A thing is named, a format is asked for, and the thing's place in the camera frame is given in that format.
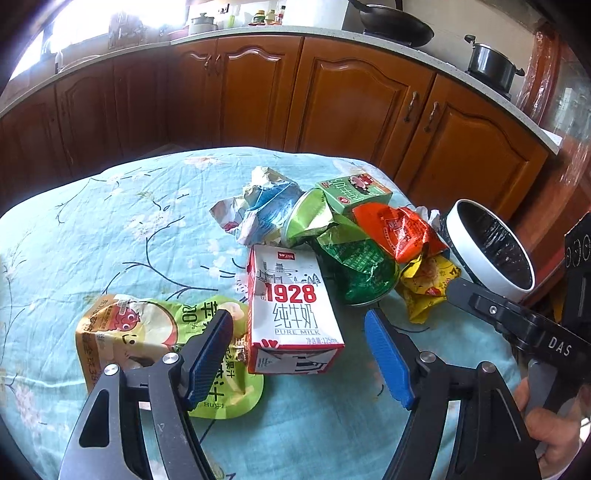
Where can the white and blue wrapper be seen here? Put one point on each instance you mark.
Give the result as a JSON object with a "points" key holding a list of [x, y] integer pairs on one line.
{"points": [[263, 203]]}

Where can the white lidded pot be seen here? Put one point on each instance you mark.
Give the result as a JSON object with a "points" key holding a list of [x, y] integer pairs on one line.
{"points": [[203, 25]]}

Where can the black wok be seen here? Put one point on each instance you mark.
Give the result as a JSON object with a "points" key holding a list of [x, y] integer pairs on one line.
{"points": [[397, 25]]}

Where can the speckled kitchen countertop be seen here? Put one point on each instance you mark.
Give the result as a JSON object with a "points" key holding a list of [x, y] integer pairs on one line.
{"points": [[318, 31]]}

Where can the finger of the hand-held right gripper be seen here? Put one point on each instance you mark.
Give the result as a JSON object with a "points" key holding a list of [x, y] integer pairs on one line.
{"points": [[489, 307]]}

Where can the orange snack wrapper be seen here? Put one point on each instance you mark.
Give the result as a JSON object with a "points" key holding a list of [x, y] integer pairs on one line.
{"points": [[392, 226]]}

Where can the white and red milk carton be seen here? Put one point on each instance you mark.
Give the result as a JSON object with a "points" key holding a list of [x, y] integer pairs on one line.
{"points": [[291, 300]]}

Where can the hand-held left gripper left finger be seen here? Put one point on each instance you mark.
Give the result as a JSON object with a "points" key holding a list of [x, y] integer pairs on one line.
{"points": [[210, 360]]}

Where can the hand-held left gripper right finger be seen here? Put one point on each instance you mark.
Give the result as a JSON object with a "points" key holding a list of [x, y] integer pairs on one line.
{"points": [[388, 360]]}

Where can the light blue floral tablecloth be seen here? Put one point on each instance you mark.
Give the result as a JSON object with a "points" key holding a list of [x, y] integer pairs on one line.
{"points": [[115, 230]]}

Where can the wooden kitchen cabinet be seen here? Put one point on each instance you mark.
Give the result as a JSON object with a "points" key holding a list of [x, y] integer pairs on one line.
{"points": [[258, 97]]}

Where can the yellow snack wrapper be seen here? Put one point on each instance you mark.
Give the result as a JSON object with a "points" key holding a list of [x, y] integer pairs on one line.
{"points": [[425, 286]]}

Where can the steel cooking pot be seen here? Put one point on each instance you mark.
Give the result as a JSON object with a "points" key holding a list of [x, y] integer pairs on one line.
{"points": [[491, 64]]}

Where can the silver foil wrapper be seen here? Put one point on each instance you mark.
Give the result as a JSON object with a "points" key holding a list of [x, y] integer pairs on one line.
{"points": [[428, 216]]}

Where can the small green milk carton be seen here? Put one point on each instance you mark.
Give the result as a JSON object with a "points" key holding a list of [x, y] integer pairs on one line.
{"points": [[355, 191]]}

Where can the red wooden glass door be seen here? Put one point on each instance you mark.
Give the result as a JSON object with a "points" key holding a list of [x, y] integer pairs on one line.
{"points": [[549, 69]]}

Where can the condiment bottle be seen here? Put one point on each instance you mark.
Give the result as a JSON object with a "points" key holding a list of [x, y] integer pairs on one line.
{"points": [[282, 14], [259, 18], [271, 17]]}

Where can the person's right hand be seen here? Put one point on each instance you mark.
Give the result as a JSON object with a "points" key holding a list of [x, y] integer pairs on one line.
{"points": [[551, 431]]}

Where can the white bin with black bag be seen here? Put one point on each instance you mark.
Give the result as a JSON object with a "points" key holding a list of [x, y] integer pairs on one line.
{"points": [[461, 249]]}

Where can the dark green snack wrapper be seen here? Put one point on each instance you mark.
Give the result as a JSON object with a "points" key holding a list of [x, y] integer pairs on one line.
{"points": [[360, 267]]}

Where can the light green juice pouch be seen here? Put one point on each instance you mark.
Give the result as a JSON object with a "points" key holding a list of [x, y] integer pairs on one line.
{"points": [[124, 323]]}

